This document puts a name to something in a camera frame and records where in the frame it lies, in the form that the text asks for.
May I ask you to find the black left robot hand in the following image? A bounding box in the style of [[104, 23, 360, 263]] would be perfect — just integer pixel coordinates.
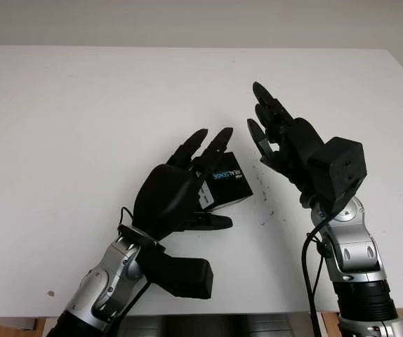
[[132, 128, 234, 243]]

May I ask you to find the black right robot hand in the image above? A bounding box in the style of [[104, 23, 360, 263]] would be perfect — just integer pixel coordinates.
[[246, 81, 325, 208]]

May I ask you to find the black RealSense box lid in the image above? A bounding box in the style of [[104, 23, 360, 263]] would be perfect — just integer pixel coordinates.
[[196, 151, 254, 212]]

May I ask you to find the dark grey robot torso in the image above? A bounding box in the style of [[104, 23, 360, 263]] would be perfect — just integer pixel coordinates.
[[117, 312, 315, 337]]

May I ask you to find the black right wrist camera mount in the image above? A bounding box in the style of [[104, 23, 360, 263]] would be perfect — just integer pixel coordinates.
[[308, 137, 368, 211]]

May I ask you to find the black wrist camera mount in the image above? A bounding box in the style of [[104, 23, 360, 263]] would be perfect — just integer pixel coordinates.
[[308, 137, 368, 211], [140, 245, 213, 301]]

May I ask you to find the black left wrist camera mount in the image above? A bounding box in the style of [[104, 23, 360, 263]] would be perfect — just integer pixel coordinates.
[[140, 245, 213, 301]]

